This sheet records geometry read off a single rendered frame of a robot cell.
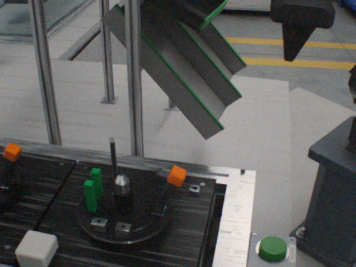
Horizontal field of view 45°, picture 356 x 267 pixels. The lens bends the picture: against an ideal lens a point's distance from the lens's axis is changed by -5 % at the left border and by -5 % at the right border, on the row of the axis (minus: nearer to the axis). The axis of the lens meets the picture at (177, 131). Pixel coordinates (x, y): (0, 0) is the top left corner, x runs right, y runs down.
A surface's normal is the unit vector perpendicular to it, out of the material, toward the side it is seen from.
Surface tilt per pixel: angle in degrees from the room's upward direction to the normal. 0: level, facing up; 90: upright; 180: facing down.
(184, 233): 0
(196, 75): 45
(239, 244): 0
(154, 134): 0
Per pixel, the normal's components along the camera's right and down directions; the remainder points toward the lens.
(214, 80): -0.36, 0.50
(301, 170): 0.01, -0.84
